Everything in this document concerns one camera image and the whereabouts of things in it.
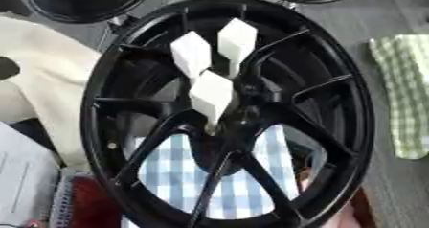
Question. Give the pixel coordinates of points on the white pin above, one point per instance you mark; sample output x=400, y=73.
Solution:
x=191, y=54
x=237, y=41
x=211, y=94

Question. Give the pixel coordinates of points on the black spoked wheel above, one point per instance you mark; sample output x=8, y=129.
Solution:
x=329, y=117

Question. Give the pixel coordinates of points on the blue white checked cloth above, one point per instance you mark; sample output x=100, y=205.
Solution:
x=240, y=193

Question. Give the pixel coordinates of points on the red object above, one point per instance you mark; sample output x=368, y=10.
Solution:
x=95, y=206

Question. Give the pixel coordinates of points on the cream cloth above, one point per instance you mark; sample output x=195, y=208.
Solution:
x=50, y=78

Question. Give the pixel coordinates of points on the green white checked cloth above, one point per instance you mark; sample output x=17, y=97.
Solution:
x=408, y=94

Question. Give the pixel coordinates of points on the white box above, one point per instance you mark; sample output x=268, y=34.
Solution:
x=22, y=180

